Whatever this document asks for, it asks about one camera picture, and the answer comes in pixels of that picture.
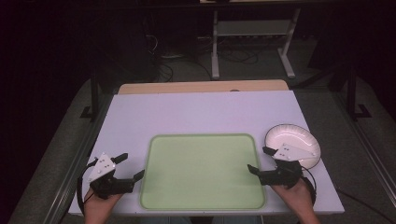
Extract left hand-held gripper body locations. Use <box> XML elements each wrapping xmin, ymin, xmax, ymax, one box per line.
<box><xmin>87</xmin><ymin>151</ymin><xmax>135</xmax><ymax>201</ymax></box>

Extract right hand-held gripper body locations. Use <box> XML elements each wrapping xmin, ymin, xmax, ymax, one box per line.
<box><xmin>259</xmin><ymin>143</ymin><xmax>315</xmax><ymax>190</ymax></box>

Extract person's right hand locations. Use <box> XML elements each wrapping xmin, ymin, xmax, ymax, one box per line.
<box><xmin>271</xmin><ymin>178</ymin><xmax>316</xmax><ymax>216</ymax></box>

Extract person's left hand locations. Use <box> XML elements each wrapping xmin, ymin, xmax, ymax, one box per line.
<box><xmin>83</xmin><ymin>191</ymin><xmax>124</xmax><ymax>218</ymax></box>

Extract white paper plate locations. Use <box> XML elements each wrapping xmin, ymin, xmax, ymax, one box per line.
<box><xmin>263</xmin><ymin>123</ymin><xmax>322</xmax><ymax>171</ymax></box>

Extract light green tray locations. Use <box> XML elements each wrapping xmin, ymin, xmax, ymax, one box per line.
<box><xmin>139</xmin><ymin>133</ymin><xmax>267</xmax><ymax>211</ymax></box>

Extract black metal stand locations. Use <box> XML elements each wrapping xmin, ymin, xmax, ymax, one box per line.
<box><xmin>345</xmin><ymin>66</ymin><xmax>373</xmax><ymax>121</ymax></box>
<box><xmin>79</xmin><ymin>69</ymin><xmax>102</xmax><ymax>123</ymax></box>

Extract light wooden table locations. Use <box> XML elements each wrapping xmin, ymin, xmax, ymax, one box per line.
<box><xmin>118</xmin><ymin>79</ymin><xmax>290</xmax><ymax>95</ymax></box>

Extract aluminium rail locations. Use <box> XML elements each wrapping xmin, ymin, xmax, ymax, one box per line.
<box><xmin>332</xmin><ymin>92</ymin><xmax>396</xmax><ymax>200</ymax></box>
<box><xmin>43</xmin><ymin>92</ymin><xmax>114</xmax><ymax>224</ymax></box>

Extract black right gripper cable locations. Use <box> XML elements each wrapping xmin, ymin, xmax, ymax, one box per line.
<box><xmin>298</xmin><ymin>165</ymin><xmax>318</xmax><ymax>208</ymax></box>

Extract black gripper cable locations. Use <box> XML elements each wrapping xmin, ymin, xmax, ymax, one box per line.
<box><xmin>298</xmin><ymin>165</ymin><xmax>318</xmax><ymax>208</ymax></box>
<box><xmin>76</xmin><ymin>157</ymin><xmax>99</xmax><ymax>217</ymax></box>

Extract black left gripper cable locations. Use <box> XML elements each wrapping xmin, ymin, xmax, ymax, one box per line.
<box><xmin>76</xmin><ymin>157</ymin><xmax>99</xmax><ymax>217</ymax></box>

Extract black floor cable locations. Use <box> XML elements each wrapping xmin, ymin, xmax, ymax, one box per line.
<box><xmin>336</xmin><ymin>188</ymin><xmax>396</xmax><ymax>224</ymax></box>

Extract black cables by dark cabinet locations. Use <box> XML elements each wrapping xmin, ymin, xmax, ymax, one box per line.
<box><xmin>144</xmin><ymin>32</ymin><xmax>176</xmax><ymax>83</ymax></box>

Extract tangle of black cables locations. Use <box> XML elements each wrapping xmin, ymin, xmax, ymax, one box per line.
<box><xmin>217</xmin><ymin>48</ymin><xmax>260</xmax><ymax>65</ymax></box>

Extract white metal desk frame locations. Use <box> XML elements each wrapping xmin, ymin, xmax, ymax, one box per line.
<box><xmin>210</xmin><ymin>7</ymin><xmax>302</xmax><ymax>80</ymax></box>

